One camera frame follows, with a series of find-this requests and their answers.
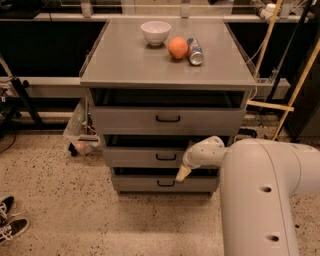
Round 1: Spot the white ceramic bowl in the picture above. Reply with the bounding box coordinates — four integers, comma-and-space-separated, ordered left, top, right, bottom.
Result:
141, 21, 171, 46

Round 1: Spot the black sneaker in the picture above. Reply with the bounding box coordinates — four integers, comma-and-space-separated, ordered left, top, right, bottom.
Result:
0, 218, 30, 245
0, 195, 14, 224

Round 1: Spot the black sneaker near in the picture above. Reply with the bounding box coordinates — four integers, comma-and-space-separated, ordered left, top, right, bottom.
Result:
0, 218, 30, 245

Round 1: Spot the black tripod stand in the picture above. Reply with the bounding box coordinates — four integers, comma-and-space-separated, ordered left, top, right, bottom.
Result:
0, 56, 45, 131

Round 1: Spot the black sneaker far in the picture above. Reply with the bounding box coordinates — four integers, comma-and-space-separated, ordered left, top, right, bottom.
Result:
0, 195, 14, 224

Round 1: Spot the orange fruit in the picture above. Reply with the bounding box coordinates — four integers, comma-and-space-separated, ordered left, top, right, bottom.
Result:
168, 37, 188, 60

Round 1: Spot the grey top drawer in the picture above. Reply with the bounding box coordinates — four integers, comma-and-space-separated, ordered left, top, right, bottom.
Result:
91, 107, 245, 136

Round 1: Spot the wooden frame stand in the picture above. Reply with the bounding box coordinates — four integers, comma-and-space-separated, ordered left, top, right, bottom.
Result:
246, 0, 320, 141

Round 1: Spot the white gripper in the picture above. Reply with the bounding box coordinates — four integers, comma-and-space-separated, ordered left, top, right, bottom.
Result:
176, 146, 202, 182

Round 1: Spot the grey drawer cabinet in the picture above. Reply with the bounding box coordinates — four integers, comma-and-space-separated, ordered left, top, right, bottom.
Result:
80, 18, 255, 179

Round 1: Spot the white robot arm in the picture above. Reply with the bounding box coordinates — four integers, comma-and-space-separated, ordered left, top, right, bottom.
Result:
176, 136, 320, 256

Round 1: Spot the silver blue soda can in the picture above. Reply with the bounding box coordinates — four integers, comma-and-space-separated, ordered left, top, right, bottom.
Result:
187, 37, 204, 66

